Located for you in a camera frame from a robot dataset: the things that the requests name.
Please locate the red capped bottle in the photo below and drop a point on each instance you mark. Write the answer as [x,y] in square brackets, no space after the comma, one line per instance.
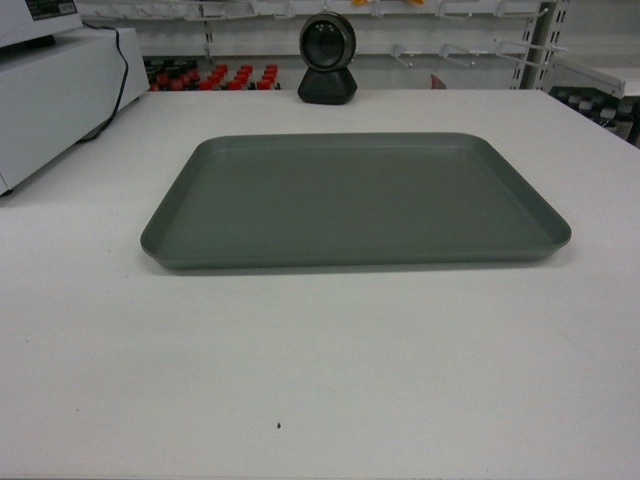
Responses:
[271,70]
[220,70]
[206,85]
[245,70]

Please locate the white wire peg hook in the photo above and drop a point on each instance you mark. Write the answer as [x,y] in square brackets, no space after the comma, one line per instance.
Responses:
[525,49]

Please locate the white angled shelf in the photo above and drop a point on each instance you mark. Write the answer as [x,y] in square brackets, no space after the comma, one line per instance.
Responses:
[614,74]

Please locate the white capped dark bottle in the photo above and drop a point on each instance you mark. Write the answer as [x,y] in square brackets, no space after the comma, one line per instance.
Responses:
[586,106]

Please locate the white receipt printer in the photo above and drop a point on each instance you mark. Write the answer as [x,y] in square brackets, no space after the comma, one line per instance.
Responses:
[26,20]

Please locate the white cash register box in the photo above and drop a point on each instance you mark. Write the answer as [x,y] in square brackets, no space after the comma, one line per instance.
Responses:
[53,97]

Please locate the white slotted rack upright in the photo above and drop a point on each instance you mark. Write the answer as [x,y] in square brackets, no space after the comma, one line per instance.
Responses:
[544,30]

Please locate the silver grey serving tray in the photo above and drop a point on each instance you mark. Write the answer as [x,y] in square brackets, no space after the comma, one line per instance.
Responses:
[325,200]

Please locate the black round barcode scanner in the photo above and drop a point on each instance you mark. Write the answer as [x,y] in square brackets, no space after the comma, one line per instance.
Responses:
[327,45]

